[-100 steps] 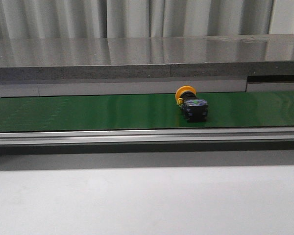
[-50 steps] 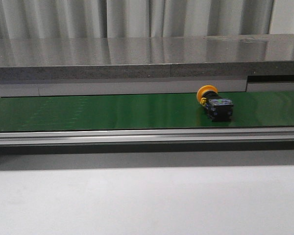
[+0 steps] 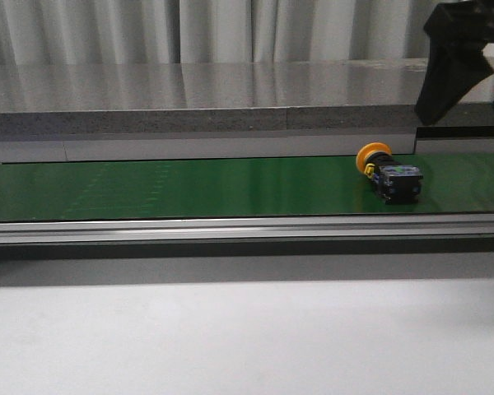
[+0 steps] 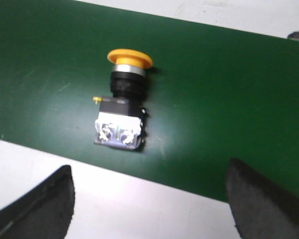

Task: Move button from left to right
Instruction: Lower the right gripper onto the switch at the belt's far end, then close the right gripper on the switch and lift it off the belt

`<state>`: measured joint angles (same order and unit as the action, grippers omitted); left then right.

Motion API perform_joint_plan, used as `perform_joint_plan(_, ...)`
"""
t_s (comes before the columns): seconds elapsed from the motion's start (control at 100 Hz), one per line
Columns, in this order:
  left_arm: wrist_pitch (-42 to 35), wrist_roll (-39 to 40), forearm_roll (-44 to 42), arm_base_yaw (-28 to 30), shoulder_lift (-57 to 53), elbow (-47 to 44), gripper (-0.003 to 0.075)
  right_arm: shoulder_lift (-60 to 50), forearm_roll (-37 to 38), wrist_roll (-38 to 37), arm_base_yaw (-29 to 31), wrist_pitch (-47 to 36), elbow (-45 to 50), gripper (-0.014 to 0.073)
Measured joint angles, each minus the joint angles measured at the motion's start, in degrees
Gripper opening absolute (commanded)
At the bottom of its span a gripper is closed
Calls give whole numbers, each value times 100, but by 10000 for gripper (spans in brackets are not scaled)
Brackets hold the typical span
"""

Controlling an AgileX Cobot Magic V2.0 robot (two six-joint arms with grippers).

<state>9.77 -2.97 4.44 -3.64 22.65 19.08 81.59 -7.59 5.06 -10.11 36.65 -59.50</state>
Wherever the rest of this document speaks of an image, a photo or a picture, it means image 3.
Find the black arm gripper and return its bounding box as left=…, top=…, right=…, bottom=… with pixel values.
left=415, top=1, right=494, bottom=126

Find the yellow push button switch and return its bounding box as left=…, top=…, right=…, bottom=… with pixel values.
left=356, top=142, right=423, bottom=204

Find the green conveyor belt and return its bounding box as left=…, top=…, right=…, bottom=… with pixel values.
left=0, top=153, right=494, bottom=222

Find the grey stone counter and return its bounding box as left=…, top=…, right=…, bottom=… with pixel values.
left=0, top=57, right=494, bottom=164

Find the white curtain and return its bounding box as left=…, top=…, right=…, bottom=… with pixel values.
left=0, top=1, right=435, bottom=65

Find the aluminium conveyor frame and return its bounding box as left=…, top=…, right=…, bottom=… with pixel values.
left=0, top=213, right=494, bottom=245

